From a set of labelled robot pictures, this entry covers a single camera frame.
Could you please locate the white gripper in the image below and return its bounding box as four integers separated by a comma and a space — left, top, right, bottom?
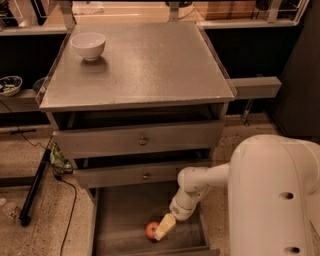
154, 198, 196, 241

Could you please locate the red apple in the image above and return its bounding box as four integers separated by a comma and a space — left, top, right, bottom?
145, 221, 160, 240

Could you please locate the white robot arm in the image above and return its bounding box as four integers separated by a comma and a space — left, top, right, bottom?
154, 135, 320, 256

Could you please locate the bottom grey drawer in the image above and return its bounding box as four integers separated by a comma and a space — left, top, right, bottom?
89, 181, 221, 256

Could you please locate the grey drawer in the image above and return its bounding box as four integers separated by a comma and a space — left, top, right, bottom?
89, 181, 221, 256
53, 120, 224, 159
74, 159, 212, 188

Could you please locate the middle grey drawer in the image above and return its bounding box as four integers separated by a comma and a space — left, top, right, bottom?
74, 159, 212, 188

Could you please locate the top grey drawer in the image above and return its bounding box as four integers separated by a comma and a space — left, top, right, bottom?
53, 120, 224, 159

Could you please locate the grey drawer cabinet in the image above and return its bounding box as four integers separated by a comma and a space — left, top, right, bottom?
40, 22, 234, 252

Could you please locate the green snack bag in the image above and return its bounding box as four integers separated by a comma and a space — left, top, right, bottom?
50, 144, 73, 175

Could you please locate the black metal stand leg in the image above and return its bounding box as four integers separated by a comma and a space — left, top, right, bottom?
19, 149, 50, 227

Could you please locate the clear plastic bottle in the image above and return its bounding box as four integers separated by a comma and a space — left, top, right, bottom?
0, 198, 21, 221

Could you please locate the grey side shelf bar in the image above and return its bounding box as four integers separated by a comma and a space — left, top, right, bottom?
232, 76, 282, 100

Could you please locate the grey left low shelf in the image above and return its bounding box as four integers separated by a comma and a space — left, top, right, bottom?
0, 89, 39, 114

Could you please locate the white ceramic bowl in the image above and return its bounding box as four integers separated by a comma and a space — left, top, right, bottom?
70, 32, 106, 61

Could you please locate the patterned bowl on shelf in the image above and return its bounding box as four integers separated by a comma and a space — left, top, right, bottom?
0, 76, 23, 97

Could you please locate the black power cable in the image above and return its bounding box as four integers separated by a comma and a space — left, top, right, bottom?
53, 174, 78, 256

